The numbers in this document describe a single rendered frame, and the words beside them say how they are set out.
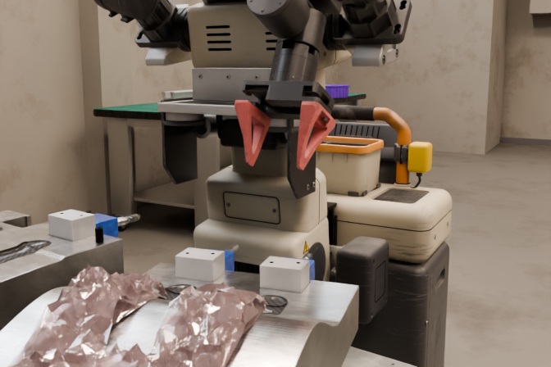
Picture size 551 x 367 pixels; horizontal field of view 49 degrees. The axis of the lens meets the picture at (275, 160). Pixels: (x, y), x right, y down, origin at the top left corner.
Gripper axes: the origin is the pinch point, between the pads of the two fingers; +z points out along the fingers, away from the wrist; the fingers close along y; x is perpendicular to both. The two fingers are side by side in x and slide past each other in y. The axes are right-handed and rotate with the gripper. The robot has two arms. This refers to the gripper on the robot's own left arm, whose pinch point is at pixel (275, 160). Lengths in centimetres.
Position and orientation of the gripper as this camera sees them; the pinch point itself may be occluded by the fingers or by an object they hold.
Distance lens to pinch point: 73.4
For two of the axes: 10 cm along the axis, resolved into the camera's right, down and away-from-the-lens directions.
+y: 8.9, 0.7, -4.6
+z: -1.9, 9.5, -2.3
